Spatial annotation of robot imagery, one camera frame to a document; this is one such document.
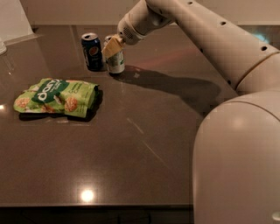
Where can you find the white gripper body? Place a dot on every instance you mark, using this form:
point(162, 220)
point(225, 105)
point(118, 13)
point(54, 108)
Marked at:
point(130, 32)

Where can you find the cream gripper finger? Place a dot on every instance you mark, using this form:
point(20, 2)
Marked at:
point(114, 46)

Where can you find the silver green 7up can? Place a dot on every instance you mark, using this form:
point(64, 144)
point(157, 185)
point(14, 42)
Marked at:
point(115, 64)

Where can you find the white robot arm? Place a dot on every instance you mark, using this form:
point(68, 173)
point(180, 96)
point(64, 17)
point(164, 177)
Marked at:
point(236, 155)

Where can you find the blue pepsi can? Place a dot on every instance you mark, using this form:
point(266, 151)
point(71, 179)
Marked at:
point(91, 46)

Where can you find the green chip bag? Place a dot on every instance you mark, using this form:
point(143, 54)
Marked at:
point(55, 96)

